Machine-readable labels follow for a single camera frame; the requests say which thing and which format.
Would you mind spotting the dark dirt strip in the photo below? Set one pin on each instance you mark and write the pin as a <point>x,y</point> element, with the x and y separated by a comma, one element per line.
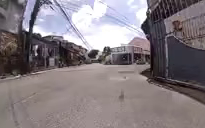
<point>190,91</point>

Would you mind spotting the distant trees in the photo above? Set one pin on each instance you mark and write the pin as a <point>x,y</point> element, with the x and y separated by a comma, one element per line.
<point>93,53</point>

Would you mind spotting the pale building with pink roof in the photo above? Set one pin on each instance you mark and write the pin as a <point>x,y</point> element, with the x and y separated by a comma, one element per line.
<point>130,53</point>

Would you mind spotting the leaning utility pole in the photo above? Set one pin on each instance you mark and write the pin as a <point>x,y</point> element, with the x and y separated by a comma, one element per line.
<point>30,33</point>

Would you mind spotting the row of low buildings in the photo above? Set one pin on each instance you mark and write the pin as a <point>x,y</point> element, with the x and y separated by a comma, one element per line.
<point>53,50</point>

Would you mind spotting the wall with dark gate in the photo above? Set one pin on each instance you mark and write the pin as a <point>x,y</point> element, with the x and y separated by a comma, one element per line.
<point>186,56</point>

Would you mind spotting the grey concrete road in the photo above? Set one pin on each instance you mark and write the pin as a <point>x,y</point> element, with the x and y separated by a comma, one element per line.
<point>90,96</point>

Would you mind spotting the pale kerb pavement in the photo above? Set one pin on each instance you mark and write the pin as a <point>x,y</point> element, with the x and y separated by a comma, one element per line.
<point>10,78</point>

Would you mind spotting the grey concrete building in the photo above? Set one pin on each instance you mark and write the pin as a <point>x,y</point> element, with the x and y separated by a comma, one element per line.
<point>5,20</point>

